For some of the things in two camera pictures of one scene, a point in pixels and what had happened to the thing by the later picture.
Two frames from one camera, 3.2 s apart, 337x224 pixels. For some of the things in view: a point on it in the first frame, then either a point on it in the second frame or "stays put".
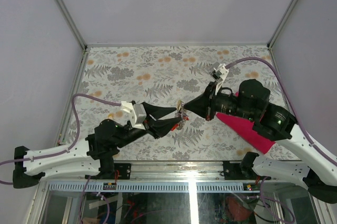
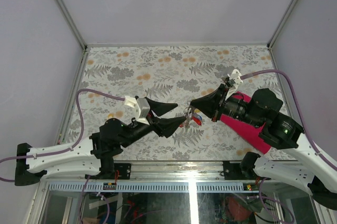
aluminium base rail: x=170 y=176 stays put
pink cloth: x=243 y=127 stays put
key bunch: x=181 y=113 to x=190 y=113
